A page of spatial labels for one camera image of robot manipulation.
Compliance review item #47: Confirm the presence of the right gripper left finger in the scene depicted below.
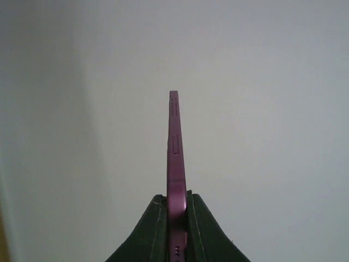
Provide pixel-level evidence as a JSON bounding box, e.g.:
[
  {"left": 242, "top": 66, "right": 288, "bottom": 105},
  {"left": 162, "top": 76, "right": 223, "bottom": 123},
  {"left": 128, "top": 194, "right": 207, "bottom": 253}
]
[{"left": 107, "top": 194, "right": 167, "bottom": 262}]

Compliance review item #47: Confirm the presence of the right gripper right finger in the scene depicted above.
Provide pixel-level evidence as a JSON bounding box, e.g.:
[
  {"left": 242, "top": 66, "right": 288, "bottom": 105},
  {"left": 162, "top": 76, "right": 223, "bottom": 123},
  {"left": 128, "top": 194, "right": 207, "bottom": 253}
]
[{"left": 186, "top": 190, "right": 249, "bottom": 262}]

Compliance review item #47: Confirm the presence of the smartphone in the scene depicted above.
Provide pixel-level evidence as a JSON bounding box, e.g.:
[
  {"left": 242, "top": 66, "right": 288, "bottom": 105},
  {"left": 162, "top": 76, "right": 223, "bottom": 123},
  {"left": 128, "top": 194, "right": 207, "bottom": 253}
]
[{"left": 167, "top": 91, "right": 187, "bottom": 261}]

